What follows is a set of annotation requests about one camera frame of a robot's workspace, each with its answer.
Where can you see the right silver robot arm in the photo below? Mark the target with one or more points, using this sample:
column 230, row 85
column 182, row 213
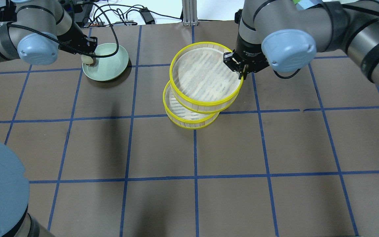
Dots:
column 287, row 36

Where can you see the aluminium frame post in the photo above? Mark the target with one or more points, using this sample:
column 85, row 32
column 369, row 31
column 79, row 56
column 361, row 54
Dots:
column 189, row 10

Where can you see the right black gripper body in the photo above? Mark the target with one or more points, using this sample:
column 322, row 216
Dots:
column 250, row 52

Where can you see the yellow steamer layer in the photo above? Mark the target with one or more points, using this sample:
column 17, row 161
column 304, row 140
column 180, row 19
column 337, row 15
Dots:
column 182, row 116
column 201, row 81

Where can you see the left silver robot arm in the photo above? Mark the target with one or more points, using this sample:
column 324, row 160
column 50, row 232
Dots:
column 41, row 28

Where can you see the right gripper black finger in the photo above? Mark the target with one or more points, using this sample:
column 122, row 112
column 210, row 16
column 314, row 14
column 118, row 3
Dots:
column 241, row 73

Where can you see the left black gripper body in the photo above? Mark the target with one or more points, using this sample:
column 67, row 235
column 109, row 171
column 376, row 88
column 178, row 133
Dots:
column 72, row 38

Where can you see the white steamed bun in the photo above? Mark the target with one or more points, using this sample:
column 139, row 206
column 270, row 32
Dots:
column 87, row 60

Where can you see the light green plate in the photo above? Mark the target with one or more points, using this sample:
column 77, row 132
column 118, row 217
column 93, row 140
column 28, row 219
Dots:
column 106, row 69

